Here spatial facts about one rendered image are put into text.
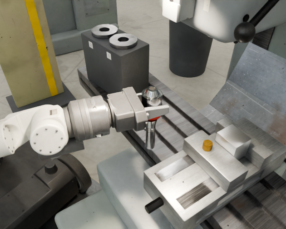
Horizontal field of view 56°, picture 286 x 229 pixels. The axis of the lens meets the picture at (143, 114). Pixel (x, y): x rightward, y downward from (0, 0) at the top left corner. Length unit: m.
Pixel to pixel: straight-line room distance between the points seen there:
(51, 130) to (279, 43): 0.74
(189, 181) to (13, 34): 1.87
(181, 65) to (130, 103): 2.16
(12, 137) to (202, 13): 0.45
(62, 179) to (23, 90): 1.41
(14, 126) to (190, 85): 2.21
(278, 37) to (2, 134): 0.81
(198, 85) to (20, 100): 1.62
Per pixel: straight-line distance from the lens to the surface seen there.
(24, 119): 0.63
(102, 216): 0.90
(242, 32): 0.42
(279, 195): 0.78
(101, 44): 0.90
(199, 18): 0.49
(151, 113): 0.59
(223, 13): 0.46
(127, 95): 0.60
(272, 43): 0.99
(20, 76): 2.41
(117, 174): 0.83
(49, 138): 0.54
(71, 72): 2.92
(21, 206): 1.17
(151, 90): 0.59
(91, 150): 2.05
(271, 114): 0.96
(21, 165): 1.32
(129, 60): 0.85
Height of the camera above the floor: 1.52
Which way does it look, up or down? 41 degrees down
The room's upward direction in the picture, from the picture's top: straight up
